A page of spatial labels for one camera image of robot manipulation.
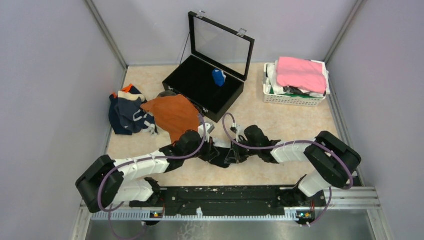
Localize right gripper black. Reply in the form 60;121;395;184
225;137;261;164

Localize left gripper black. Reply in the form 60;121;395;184
184;134;220;162

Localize black underwear white trim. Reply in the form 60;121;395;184
207;137;232;169

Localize orange underwear cream waistband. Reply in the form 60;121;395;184
141;94;200;144

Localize olive grey underwear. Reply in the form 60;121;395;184
157;90;177;98

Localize black display case glass lid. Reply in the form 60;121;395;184
162;11;255;123

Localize royal blue underwear white trim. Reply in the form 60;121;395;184
212;68;227;87

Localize dark blue underwear cream waistband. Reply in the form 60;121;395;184
115;91;157;135

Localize navy underwear orange waistband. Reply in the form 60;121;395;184
108;92;139;136

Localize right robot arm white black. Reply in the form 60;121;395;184
230;123;362;206

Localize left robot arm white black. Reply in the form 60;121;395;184
75;122;215;213

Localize white plastic basket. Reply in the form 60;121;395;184
262;60;331;107

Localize white cloths in basket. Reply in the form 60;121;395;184
271;60;317;96

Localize pink folded cloth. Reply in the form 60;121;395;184
276;56;327;95

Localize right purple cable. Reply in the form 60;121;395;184
221;112;355;228

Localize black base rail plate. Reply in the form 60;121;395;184
129;185;327;217

